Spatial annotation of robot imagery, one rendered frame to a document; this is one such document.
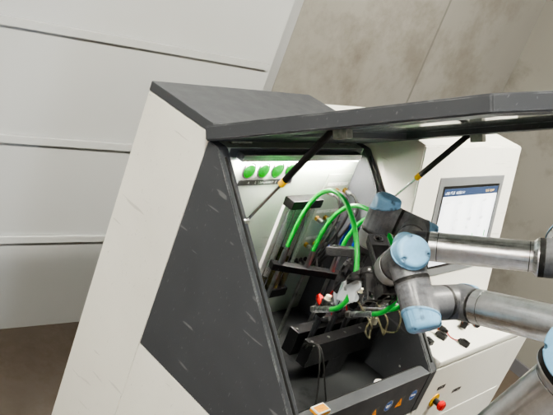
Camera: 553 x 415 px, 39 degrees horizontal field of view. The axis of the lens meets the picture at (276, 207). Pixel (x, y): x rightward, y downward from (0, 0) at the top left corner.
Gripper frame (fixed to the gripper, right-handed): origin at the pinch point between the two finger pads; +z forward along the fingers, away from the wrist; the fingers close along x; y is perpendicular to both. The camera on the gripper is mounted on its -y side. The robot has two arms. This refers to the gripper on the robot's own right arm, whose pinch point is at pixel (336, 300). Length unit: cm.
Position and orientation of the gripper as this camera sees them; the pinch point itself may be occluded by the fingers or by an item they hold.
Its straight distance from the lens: 223.9
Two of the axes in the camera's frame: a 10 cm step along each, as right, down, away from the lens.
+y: 6.7, 4.9, -5.6
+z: -3.3, 8.7, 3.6
